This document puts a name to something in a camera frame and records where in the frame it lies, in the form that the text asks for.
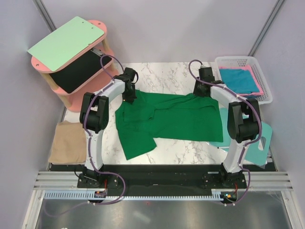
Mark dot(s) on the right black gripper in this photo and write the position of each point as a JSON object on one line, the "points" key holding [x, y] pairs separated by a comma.
{"points": [[196, 93]]}

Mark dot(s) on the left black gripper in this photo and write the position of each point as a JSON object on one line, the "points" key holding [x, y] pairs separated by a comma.
{"points": [[130, 98]]}

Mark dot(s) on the green t shirt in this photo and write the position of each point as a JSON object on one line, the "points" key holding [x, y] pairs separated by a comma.
{"points": [[169, 116]]}

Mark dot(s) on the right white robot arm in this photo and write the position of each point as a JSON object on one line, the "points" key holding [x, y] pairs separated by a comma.
{"points": [[243, 120]]}

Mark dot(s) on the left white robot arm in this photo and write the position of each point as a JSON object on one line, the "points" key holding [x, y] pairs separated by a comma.
{"points": [[94, 115]]}

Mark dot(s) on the pink tiered shelf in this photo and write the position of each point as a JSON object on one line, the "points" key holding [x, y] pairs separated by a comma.
{"points": [[75, 59]]}

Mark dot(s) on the blue t shirt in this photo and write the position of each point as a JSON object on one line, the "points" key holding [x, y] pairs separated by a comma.
{"points": [[239, 81]]}

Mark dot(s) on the pink t shirt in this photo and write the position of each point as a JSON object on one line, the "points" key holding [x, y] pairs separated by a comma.
{"points": [[247, 67]]}

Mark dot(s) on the black clipboard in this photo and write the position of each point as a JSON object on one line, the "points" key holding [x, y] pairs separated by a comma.
{"points": [[79, 72]]}

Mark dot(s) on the white plastic basket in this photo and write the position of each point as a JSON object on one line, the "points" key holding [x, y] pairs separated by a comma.
{"points": [[247, 63]]}

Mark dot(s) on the beige folded t shirt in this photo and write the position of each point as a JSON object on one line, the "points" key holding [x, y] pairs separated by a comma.
{"points": [[69, 144]]}

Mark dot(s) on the teal cutting board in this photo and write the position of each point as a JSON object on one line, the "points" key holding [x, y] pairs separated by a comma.
{"points": [[257, 152]]}

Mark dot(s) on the light green board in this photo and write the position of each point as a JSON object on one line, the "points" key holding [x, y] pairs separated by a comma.
{"points": [[66, 43]]}

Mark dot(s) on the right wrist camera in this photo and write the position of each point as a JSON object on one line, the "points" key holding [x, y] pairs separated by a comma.
{"points": [[206, 75]]}

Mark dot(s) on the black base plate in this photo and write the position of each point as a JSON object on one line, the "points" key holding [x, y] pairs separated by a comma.
{"points": [[168, 180]]}

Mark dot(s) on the white slotted cable duct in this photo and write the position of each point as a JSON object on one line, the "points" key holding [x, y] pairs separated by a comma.
{"points": [[104, 195]]}

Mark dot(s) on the aluminium rail frame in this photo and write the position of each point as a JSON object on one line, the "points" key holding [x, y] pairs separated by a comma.
{"points": [[272, 199]]}

